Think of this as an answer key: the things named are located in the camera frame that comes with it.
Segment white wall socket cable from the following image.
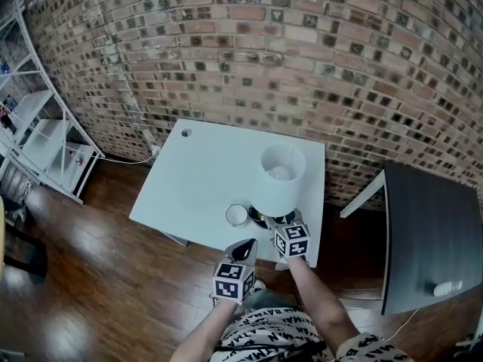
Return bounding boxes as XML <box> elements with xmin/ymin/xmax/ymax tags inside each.
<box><xmin>100</xmin><ymin>149</ymin><xmax>159</xmax><ymax>164</ymax></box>

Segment white table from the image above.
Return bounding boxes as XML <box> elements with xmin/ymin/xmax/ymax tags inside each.
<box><xmin>128</xmin><ymin>118</ymin><xmax>326</xmax><ymax>268</ymax></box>

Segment white shade table lamp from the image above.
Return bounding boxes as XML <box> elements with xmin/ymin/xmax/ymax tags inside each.
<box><xmin>248</xmin><ymin>144</ymin><xmax>306</xmax><ymax>229</ymax></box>

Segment white shelf unit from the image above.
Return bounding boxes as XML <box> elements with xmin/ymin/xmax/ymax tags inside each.
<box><xmin>0</xmin><ymin>4</ymin><xmax>106</xmax><ymax>205</ymax></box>

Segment dark grey table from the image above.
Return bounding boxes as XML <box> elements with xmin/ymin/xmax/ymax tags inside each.
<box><xmin>339</xmin><ymin>159</ymin><xmax>483</xmax><ymax>316</ymax></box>

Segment person's left forearm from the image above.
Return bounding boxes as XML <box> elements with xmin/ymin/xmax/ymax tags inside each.
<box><xmin>168</xmin><ymin>296</ymin><xmax>238</xmax><ymax>362</ymax></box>

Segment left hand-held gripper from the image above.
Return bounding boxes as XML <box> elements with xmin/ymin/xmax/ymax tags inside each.
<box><xmin>212</xmin><ymin>238</ymin><xmax>260</xmax><ymax>301</ymax></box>

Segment black stool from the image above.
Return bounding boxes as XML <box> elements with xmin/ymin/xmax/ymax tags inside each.
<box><xmin>2</xmin><ymin>235</ymin><xmax>49</xmax><ymax>278</ymax></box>

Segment person's right forearm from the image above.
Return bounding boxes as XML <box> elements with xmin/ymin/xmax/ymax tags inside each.
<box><xmin>287</xmin><ymin>255</ymin><xmax>360</xmax><ymax>352</ymax></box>

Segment person's grey trousers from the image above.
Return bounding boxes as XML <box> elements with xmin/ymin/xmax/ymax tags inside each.
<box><xmin>244</xmin><ymin>287</ymin><xmax>301</xmax><ymax>313</ymax></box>

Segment long white floor cable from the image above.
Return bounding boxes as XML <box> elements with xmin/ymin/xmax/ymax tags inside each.
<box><xmin>383</xmin><ymin>306</ymin><xmax>420</xmax><ymax>342</ymax></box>

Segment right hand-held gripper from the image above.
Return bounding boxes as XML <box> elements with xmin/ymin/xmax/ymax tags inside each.
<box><xmin>263</xmin><ymin>208</ymin><xmax>311</xmax><ymax>259</ymax></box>

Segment white cup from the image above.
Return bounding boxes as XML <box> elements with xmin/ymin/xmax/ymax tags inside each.
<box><xmin>225</xmin><ymin>204</ymin><xmax>250</xmax><ymax>228</ymax></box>

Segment person's printed shirt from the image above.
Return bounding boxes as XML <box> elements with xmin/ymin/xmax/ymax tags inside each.
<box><xmin>209</xmin><ymin>304</ymin><xmax>416</xmax><ymax>362</ymax></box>

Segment white cable with plug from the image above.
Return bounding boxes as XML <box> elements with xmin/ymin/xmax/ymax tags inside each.
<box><xmin>18</xmin><ymin>179</ymin><xmax>35</xmax><ymax>203</ymax></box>

